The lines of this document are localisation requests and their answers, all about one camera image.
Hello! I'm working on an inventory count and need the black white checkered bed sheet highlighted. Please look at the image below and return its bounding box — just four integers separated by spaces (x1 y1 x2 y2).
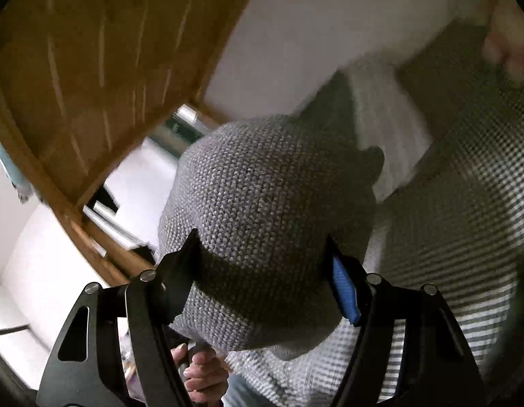
226 21 524 407

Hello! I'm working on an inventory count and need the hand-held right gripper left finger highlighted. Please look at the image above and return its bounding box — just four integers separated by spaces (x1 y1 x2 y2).
36 228 202 407

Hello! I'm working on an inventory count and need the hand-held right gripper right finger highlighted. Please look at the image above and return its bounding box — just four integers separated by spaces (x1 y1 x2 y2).
325 235 487 407

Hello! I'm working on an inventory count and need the pink plush toy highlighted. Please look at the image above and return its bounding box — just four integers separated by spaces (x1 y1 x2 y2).
482 0 524 90

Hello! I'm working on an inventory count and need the grey knit sweater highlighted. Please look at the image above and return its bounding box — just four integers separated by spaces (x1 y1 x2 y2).
158 72 386 362

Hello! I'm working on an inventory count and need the wooden bed frame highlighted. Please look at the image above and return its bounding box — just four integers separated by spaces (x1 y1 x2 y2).
0 0 272 286

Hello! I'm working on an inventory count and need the person's left hand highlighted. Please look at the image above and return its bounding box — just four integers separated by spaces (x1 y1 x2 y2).
171 343 231 407

